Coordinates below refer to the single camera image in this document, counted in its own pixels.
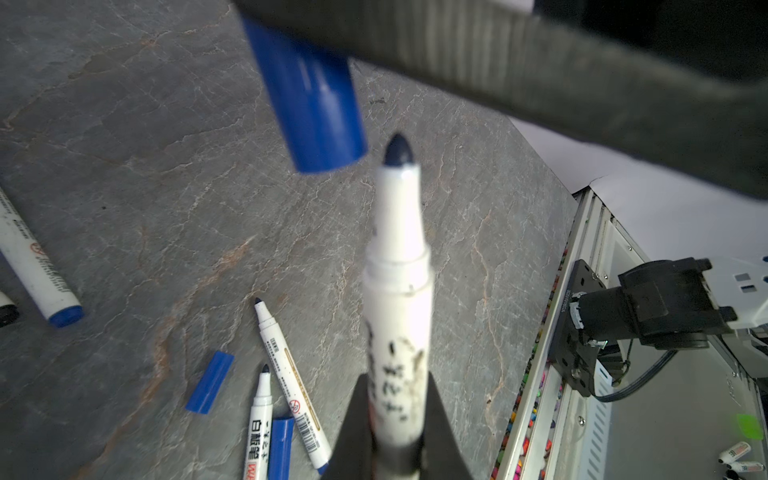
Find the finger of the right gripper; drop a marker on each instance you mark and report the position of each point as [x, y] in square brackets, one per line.
[681, 84]

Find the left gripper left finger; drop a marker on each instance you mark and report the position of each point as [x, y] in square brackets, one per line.
[352, 456]

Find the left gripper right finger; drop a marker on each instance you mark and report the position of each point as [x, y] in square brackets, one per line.
[441, 458]

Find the blue white marker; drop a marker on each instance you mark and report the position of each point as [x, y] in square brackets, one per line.
[259, 429]
[398, 286]
[297, 397]
[36, 272]

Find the blue marker cap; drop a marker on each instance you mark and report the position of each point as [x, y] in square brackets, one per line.
[207, 389]
[313, 98]
[280, 448]

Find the blue white marker bottom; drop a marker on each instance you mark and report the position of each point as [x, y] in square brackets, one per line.
[398, 286]

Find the black white marker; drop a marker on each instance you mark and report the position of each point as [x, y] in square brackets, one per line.
[9, 312]

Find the white vented cable tray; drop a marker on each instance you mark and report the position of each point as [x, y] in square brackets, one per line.
[594, 440]

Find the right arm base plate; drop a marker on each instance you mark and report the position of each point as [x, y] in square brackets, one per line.
[585, 344]

